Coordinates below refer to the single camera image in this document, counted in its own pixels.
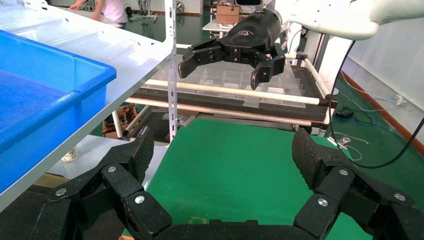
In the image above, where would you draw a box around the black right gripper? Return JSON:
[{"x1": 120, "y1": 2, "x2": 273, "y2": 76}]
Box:
[{"x1": 177, "y1": 8, "x2": 287, "y2": 91}]

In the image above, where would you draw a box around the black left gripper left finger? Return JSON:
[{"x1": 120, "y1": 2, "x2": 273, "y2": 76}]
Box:
[{"x1": 29, "y1": 125, "x2": 173, "y2": 240}]

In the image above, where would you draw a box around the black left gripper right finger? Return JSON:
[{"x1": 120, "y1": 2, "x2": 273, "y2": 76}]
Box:
[{"x1": 290, "y1": 127, "x2": 424, "y2": 240}]

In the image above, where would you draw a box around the clear plastic organiser box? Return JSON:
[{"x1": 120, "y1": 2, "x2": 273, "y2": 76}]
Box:
[{"x1": 142, "y1": 61, "x2": 306, "y2": 110}]

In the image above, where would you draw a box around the brown cardboard carton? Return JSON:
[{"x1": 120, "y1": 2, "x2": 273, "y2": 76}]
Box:
[{"x1": 215, "y1": 4, "x2": 241, "y2": 25}]

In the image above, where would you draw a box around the blue plastic tray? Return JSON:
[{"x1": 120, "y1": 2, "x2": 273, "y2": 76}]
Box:
[{"x1": 0, "y1": 29, "x2": 117, "y2": 195}]

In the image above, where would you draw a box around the white background table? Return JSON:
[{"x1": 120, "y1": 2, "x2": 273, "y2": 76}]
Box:
[{"x1": 202, "y1": 20, "x2": 234, "y2": 39}]

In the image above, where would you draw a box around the silver metal clamp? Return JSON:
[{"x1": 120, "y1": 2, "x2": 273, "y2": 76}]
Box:
[{"x1": 327, "y1": 136, "x2": 352, "y2": 150}]

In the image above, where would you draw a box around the white paper cup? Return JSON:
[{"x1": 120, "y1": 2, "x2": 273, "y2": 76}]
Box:
[{"x1": 61, "y1": 145, "x2": 80, "y2": 163}]

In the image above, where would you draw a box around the black power adapter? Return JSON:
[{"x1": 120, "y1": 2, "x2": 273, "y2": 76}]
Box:
[{"x1": 335, "y1": 106, "x2": 355, "y2": 119}]

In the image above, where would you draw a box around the tan wooden board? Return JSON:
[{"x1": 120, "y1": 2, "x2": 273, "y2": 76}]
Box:
[{"x1": 33, "y1": 172, "x2": 72, "y2": 190}]

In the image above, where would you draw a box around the white robot torso column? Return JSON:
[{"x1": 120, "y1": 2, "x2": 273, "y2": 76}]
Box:
[{"x1": 287, "y1": 21, "x2": 345, "y2": 98}]

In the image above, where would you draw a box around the green table cloth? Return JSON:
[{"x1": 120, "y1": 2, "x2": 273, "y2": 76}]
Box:
[{"x1": 122, "y1": 117, "x2": 375, "y2": 240}]

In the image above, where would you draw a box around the person in pink shirt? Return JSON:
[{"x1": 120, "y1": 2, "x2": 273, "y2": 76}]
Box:
[{"x1": 68, "y1": 0, "x2": 129, "y2": 29}]

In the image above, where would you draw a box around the white metal shelf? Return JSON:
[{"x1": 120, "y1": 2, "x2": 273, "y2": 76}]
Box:
[{"x1": 0, "y1": 0, "x2": 176, "y2": 213}]

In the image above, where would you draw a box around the white pipe frame cart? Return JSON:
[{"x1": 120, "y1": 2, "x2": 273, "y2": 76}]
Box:
[{"x1": 110, "y1": 52, "x2": 339, "y2": 138}]

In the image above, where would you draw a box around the white perforated shelf post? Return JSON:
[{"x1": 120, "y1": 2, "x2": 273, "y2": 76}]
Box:
[{"x1": 164, "y1": 0, "x2": 179, "y2": 144}]

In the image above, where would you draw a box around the colourful wire bundle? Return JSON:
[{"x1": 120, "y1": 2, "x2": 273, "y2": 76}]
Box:
[{"x1": 101, "y1": 104, "x2": 140, "y2": 137}]

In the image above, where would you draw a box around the black hanging cable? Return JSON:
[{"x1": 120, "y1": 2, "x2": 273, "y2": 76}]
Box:
[{"x1": 329, "y1": 39, "x2": 424, "y2": 170}]

